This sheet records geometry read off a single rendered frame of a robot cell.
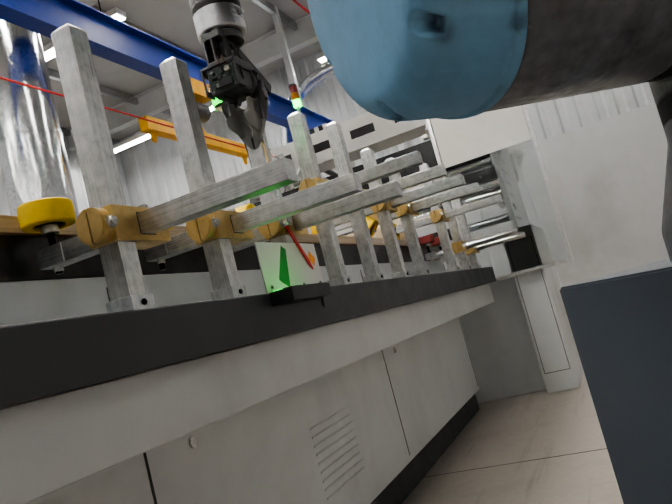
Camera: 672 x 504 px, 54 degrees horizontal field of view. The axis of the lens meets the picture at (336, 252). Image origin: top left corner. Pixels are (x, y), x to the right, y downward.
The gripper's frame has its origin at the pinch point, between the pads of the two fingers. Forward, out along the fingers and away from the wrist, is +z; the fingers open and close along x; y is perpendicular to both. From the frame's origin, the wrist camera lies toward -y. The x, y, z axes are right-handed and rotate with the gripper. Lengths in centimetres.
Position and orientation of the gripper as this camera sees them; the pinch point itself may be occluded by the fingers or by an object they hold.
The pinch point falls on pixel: (255, 143)
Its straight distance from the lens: 121.9
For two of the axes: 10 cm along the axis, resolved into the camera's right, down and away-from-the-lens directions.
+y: -3.8, 0.0, -9.2
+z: 2.5, 9.6, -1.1
